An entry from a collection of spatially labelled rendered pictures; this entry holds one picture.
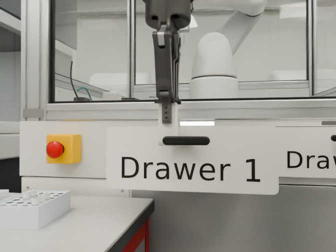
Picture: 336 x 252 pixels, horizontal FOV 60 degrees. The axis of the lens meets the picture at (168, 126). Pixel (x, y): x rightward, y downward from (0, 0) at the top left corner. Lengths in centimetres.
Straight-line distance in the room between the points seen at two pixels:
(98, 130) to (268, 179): 44
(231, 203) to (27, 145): 54
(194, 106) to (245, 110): 12
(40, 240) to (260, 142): 37
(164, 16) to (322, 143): 44
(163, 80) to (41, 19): 52
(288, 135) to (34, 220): 53
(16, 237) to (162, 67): 34
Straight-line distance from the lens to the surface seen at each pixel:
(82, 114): 77
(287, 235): 75
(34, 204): 54
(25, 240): 50
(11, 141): 138
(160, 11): 48
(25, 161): 86
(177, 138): 46
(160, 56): 44
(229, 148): 49
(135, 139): 51
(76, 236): 49
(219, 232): 73
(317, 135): 71
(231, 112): 69
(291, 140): 69
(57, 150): 72
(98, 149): 76
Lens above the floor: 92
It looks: 1 degrees up
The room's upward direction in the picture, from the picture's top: straight up
